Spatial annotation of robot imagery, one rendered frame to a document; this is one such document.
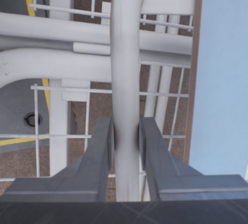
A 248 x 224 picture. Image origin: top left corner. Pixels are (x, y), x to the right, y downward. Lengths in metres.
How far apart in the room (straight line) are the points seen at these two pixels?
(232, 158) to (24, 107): 0.42
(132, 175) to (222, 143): 0.08
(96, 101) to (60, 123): 0.46
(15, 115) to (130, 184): 0.37
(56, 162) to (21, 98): 0.18
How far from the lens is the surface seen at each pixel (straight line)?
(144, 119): 0.15
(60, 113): 0.32
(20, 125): 0.49
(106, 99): 0.78
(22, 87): 0.46
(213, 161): 0.19
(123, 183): 0.17
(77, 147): 0.86
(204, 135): 0.17
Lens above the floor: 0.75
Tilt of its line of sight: 72 degrees down
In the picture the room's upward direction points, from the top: 142 degrees clockwise
